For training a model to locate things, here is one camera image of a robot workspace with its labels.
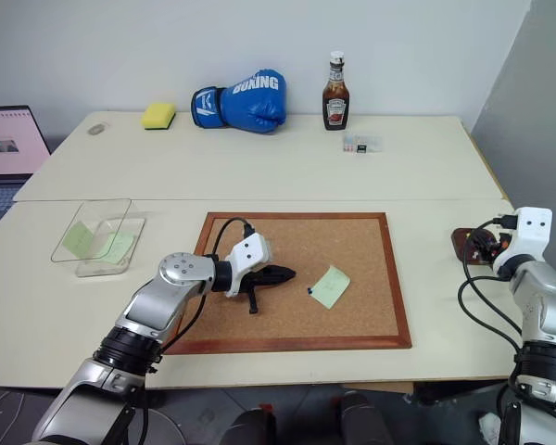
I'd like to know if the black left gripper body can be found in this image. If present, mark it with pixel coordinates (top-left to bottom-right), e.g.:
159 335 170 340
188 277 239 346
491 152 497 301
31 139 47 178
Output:
238 268 266 296

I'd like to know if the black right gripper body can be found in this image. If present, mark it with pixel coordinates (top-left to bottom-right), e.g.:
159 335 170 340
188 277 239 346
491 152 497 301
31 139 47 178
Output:
468 228 512 266

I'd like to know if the green sticky note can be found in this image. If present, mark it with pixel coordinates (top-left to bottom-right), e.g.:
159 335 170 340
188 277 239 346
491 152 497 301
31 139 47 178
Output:
312 264 352 310
94 230 136 266

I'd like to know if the clear plastic box with lid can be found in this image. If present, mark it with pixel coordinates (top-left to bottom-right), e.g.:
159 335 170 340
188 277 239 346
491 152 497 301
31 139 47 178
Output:
50 198 147 279

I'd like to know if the wood-framed cork board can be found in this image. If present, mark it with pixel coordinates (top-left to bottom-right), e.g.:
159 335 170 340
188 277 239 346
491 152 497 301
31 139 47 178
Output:
162 211 413 356

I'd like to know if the dark rounded shape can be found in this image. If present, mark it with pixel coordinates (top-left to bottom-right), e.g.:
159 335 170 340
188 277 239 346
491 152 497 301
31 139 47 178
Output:
329 391 393 445
217 403 279 445

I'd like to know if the small clear pushpin case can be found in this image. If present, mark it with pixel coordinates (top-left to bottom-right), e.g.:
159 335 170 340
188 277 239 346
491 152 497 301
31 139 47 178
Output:
342 133 385 155

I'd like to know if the blue boxing glove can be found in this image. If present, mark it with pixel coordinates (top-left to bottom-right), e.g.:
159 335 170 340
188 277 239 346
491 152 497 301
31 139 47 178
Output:
190 69 288 136

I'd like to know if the white crumpled paper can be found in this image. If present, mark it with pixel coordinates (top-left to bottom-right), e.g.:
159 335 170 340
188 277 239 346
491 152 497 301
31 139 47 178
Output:
478 411 505 445

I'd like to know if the ketchup bottle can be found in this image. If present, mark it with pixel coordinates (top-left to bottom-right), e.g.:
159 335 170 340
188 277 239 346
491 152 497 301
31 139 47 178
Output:
322 50 352 132

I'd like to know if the yellow green sponge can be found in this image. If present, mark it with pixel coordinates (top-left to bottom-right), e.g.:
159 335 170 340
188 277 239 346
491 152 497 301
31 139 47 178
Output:
141 102 177 133

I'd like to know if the open laptop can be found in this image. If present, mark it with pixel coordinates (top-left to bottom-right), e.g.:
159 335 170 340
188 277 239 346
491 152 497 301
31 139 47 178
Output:
0 105 53 212

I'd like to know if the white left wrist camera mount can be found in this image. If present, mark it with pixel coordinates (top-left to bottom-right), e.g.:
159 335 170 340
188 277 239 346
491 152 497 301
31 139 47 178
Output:
221 233 276 299

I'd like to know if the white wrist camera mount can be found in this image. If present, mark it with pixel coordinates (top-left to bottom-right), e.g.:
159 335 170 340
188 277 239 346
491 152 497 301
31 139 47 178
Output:
221 233 276 299
498 207 552 261

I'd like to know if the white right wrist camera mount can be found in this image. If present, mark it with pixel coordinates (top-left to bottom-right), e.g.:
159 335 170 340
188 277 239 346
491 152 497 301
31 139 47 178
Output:
498 207 552 261

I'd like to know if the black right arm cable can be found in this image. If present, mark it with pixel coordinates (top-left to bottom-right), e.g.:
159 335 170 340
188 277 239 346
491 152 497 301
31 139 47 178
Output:
458 214 525 445

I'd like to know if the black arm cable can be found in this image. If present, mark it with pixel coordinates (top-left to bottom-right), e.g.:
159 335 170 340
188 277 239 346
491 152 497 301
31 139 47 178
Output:
458 214 525 445
159 217 255 353

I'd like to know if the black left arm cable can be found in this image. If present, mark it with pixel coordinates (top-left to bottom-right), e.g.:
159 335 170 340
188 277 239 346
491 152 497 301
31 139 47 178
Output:
159 217 255 353

